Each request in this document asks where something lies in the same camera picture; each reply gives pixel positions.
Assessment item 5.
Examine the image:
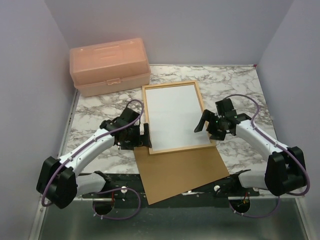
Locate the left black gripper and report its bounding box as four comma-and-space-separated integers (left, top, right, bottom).
122, 123, 152, 151

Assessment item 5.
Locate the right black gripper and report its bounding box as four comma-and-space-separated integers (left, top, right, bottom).
194, 109, 226, 141

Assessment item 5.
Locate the brown backing board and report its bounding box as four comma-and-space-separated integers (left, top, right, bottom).
133, 146, 230, 205

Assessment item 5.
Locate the light wooden picture frame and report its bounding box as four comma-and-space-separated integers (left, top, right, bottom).
141, 80, 216, 156

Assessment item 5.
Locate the plant photo with backing board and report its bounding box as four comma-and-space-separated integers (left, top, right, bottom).
144, 84, 212, 151

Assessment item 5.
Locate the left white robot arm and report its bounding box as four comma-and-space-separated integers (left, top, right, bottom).
36, 107, 152, 209

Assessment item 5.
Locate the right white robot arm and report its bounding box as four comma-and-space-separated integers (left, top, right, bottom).
194, 97, 310, 197

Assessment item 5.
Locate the pink translucent plastic box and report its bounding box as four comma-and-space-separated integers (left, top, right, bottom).
69, 38, 151, 97

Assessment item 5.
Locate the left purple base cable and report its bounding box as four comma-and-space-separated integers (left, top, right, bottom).
93, 187, 141, 221

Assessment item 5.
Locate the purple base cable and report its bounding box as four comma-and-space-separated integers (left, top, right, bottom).
93, 187, 141, 221
227, 194, 281, 219

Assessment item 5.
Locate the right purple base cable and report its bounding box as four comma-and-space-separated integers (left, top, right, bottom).
227, 194, 281, 219

